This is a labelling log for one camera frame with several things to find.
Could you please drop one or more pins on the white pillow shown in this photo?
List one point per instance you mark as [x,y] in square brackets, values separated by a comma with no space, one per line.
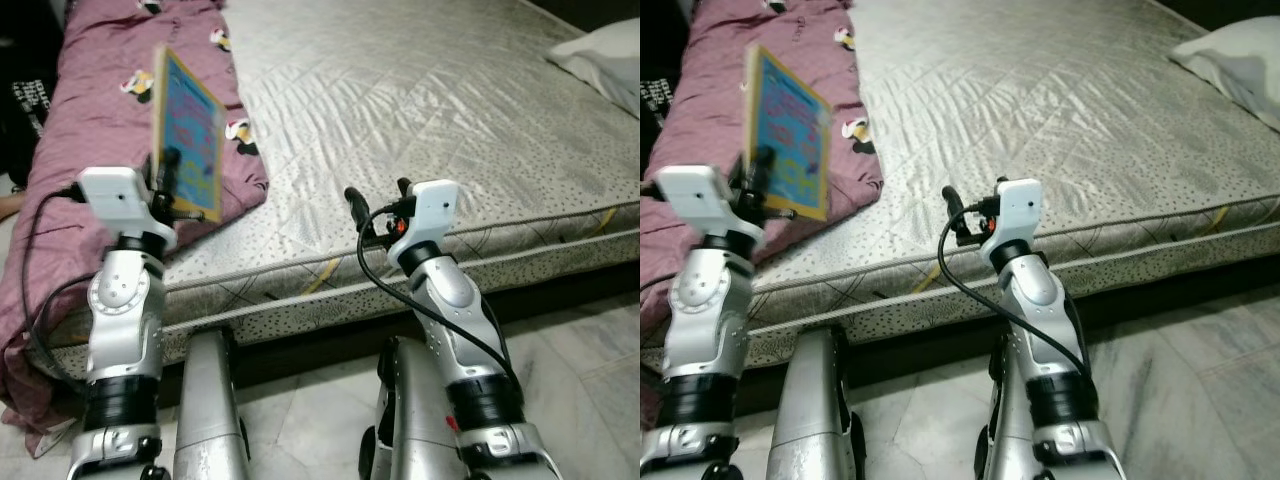
[1240,65]
[605,65]

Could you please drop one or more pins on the black headboard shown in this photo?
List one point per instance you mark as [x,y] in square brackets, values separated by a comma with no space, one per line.
[1230,8]

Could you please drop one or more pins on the dotted bed base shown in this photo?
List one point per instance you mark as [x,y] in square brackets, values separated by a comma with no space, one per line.
[300,310]
[900,310]

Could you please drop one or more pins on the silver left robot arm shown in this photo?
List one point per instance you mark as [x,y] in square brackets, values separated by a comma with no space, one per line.
[125,310]
[705,310]

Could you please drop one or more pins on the purple cartoon print blanket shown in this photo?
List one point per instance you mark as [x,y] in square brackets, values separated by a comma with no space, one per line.
[710,100]
[90,100]

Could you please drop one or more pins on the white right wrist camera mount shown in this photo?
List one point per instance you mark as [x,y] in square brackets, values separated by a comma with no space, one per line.
[435,210]
[1018,210]

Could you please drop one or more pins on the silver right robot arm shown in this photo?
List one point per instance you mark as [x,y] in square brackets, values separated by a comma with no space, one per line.
[1035,290]
[450,300]

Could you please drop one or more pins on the white quilted mattress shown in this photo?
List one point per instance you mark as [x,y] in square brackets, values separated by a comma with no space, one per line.
[420,110]
[1030,110]

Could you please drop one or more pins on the dark white patterned cloth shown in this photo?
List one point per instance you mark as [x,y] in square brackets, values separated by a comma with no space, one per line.
[655,100]
[30,105]

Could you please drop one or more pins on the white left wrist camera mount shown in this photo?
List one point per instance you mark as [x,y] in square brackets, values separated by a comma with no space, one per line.
[120,195]
[700,195]

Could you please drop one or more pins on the blue yellow picture book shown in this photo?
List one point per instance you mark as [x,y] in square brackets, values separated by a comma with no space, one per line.
[195,130]
[795,130]

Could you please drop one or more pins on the silver left robot leg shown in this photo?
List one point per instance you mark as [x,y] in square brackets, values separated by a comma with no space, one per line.
[810,410]
[205,410]

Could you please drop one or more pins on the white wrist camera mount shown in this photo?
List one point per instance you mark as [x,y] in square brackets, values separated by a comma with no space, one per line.
[700,195]
[120,195]
[1018,210]
[435,210]

